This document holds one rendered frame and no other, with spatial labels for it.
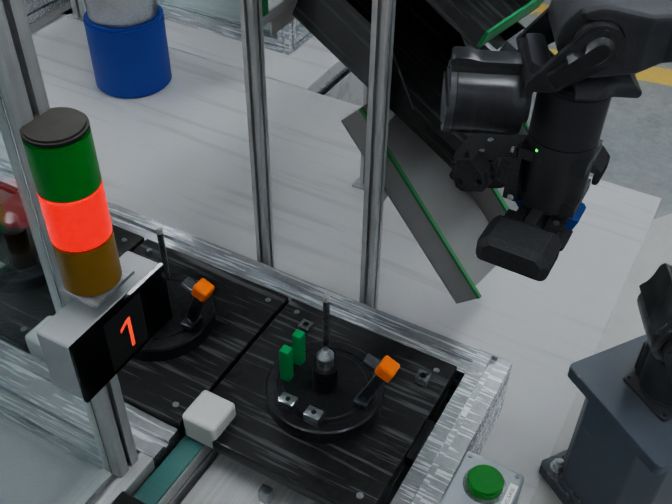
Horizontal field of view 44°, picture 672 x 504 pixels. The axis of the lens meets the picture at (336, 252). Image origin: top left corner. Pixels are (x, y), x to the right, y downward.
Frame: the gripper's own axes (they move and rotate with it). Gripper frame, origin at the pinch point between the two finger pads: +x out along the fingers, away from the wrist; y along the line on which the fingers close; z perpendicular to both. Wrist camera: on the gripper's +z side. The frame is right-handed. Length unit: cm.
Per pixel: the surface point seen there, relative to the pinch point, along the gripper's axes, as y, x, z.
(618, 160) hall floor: -210, 124, 16
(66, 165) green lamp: 25.6, -13.4, 29.8
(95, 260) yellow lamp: 25.2, -3.8, 29.5
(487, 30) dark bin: -15.1, -11.4, 12.6
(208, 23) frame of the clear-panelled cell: -81, 38, 98
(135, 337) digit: 23.2, 7.1, 28.9
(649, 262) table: -52, 39, -9
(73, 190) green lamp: 25.6, -11.1, 29.8
